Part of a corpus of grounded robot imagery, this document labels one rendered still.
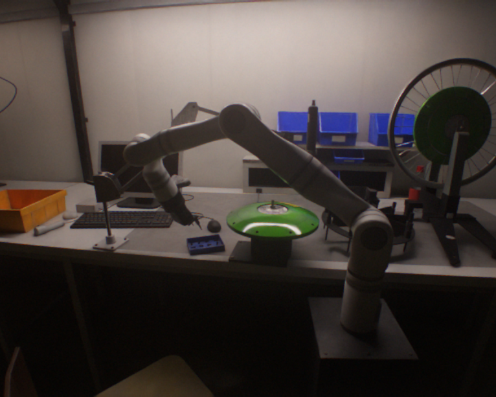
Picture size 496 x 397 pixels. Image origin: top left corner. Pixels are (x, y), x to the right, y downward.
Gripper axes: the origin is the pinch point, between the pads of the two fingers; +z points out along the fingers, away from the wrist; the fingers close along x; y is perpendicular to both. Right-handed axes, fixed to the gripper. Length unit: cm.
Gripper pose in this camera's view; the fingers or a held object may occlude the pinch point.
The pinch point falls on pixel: (197, 227)
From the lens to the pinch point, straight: 105.5
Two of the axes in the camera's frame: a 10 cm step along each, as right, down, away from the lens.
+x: 7.1, 2.2, -6.7
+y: -6.3, 6.3, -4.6
